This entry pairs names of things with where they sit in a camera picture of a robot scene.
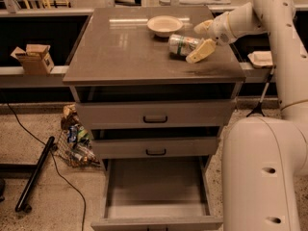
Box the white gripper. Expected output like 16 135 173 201
186 13 237 64

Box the white foam takeout container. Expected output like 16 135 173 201
247 51 273 68

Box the grey top drawer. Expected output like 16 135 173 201
76 100 235 130

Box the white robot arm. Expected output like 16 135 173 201
194 0 308 231

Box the grey middle drawer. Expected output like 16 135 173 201
91 137 218 159

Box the black floor cable left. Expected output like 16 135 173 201
0 90 88 231

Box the grey drawer cabinet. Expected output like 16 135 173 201
63 6 247 231

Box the black metal floor bar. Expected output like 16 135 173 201
14 137 55 213

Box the brown cardboard box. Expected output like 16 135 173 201
11 44 54 75

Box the white paper bowl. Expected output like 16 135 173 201
147 15 184 38

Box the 7up soda can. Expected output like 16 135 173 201
168 34 200 56

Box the reacher grabber tool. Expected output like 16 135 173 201
247 66 275 116

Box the grey open bottom drawer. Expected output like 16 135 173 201
91 157 222 231

